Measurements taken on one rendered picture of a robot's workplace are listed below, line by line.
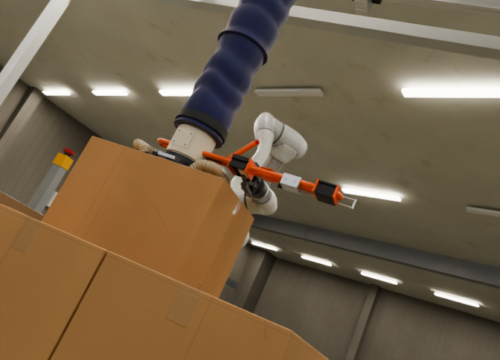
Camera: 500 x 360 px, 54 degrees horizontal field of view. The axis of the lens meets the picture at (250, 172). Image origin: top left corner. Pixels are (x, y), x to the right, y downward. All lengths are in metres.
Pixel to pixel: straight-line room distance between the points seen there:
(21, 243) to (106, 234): 0.66
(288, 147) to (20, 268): 1.75
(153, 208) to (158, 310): 0.81
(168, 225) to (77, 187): 0.42
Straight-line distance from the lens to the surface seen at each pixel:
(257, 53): 2.11
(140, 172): 1.78
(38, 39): 5.67
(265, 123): 2.51
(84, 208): 1.84
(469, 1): 3.83
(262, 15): 2.17
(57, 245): 1.07
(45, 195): 2.91
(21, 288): 1.09
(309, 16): 4.41
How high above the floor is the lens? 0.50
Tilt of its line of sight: 18 degrees up
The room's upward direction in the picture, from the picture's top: 25 degrees clockwise
